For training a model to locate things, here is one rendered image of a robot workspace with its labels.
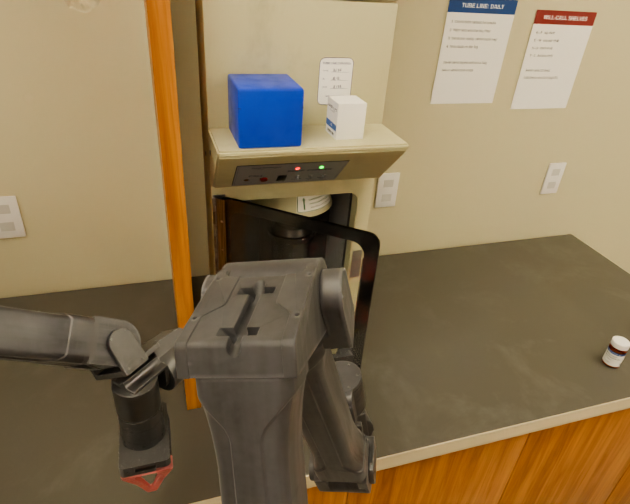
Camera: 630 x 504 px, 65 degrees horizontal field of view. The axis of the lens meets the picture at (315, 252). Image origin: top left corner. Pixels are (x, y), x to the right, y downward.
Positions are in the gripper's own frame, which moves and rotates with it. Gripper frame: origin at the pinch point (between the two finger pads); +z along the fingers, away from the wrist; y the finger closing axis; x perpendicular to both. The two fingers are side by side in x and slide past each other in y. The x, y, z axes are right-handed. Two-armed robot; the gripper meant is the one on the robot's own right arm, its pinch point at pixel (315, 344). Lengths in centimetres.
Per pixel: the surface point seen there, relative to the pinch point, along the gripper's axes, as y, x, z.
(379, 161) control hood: 28.2, -13.8, 13.0
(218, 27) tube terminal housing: 48, 13, 21
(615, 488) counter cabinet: -74, -99, -2
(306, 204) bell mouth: 15.7, -4.3, 23.8
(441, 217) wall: -13, -65, 66
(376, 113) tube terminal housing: 34.4, -15.9, 21.2
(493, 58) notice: 38, -70, 65
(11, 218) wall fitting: -2, 60, 64
